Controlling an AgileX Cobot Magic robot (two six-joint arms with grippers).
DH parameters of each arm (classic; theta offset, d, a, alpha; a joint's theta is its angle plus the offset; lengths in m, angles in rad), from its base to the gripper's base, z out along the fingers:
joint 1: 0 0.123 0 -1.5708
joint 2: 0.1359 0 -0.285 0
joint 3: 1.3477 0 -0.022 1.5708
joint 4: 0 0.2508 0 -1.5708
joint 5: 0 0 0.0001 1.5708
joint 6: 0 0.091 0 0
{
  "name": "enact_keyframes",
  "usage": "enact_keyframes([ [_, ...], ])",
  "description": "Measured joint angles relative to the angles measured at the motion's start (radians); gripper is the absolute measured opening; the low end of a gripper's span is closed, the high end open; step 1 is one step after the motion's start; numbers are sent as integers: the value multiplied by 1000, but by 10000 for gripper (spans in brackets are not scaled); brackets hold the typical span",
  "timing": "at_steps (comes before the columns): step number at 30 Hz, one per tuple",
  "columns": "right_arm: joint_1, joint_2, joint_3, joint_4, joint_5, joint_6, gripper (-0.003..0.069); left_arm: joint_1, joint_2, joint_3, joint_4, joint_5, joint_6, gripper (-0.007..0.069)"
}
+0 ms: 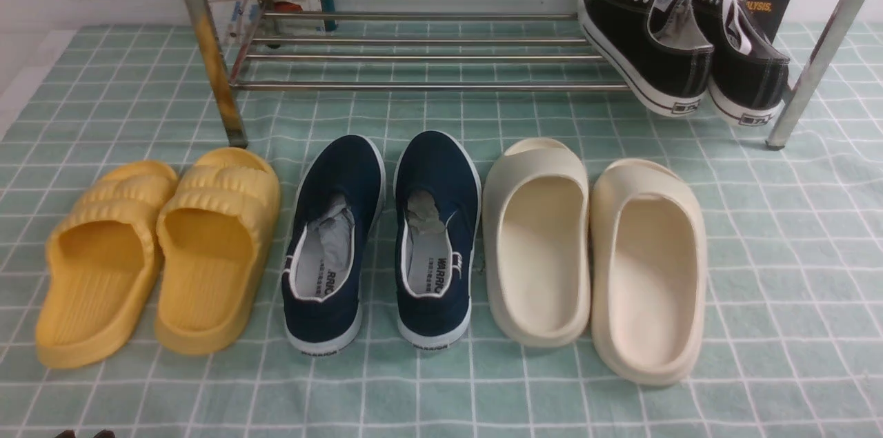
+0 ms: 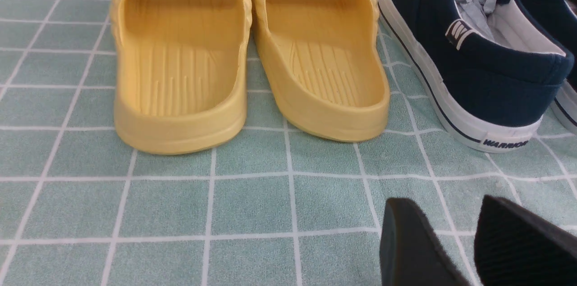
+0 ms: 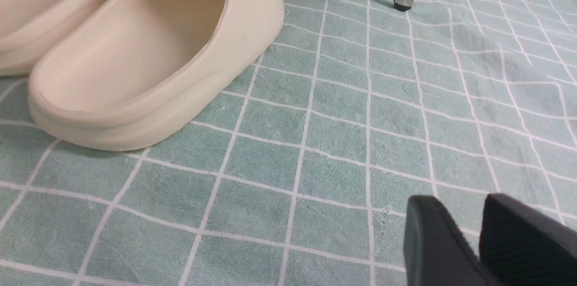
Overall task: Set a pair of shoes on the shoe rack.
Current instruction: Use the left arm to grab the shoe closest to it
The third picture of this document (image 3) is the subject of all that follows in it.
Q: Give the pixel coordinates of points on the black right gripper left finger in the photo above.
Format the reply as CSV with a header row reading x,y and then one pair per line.
x,y
435,251

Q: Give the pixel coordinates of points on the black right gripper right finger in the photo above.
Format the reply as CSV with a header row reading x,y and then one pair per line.
x,y
523,247

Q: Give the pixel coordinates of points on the green grid floor mat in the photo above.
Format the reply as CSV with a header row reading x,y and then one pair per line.
x,y
298,174

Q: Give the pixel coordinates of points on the right cream slide slipper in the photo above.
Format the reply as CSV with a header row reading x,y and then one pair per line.
x,y
139,70

